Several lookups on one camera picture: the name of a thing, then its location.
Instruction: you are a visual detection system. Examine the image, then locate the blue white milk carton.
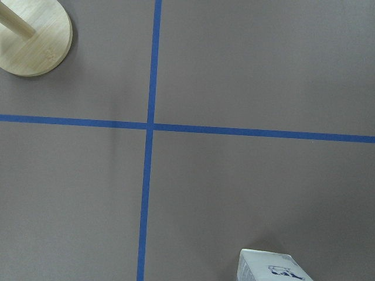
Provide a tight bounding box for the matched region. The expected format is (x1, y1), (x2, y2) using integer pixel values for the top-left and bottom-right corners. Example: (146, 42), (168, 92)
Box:
(236, 249), (313, 281)

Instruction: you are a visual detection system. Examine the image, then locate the wooden cup tree stand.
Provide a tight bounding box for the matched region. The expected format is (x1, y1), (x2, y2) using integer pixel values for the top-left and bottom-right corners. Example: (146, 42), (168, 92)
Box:
(1, 1), (73, 77)

